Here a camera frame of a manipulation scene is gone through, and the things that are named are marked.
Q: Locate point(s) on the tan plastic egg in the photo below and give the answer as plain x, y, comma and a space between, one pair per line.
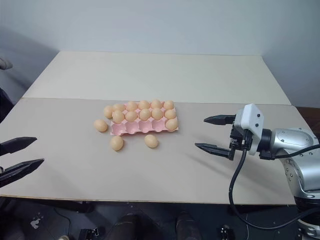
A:
168, 104
145, 114
100, 125
116, 143
119, 107
108, 111
144, 104
171, 124
131, 116
118, 116
170, 114
156, 103
151, 141
157, 113
132, 105

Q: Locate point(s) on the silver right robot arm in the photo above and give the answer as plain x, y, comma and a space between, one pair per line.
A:
295, 140

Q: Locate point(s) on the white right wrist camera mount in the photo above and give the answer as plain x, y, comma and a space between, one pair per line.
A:
252, 117

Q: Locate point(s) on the small black clamp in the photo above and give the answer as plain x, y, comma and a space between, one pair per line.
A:
88, 233
225, 232

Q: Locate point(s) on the white floor scrap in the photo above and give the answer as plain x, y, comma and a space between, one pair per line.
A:
36, 222

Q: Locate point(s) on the pink plastic egg tray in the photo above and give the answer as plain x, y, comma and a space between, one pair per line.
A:
132, 127

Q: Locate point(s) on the grey rounded object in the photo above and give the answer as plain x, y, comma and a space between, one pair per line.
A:
5, 63

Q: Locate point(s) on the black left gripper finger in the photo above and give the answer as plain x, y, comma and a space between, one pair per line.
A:
20, 171
17, 145

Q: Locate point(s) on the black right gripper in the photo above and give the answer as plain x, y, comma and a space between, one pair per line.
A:
237, 141

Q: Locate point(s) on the dark rounded shape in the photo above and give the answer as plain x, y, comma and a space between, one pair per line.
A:
188, 226
135, 227

